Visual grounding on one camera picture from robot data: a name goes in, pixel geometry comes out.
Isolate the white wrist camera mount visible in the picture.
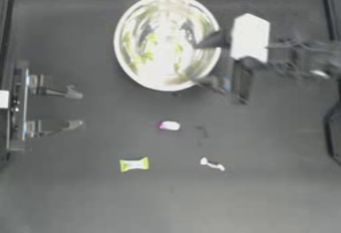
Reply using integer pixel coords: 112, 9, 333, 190
0, 90, 10, 110
228, 12, 271, 64

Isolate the steel bowl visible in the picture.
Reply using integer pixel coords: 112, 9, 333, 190
112, 0, 223, 93

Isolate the green candy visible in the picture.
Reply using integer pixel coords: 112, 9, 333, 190
171, 43, 186, 74
119, 156, 151, 173
132, 32, 160, 68

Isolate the purple white candy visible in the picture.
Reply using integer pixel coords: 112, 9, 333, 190
158, 119, 182, 131

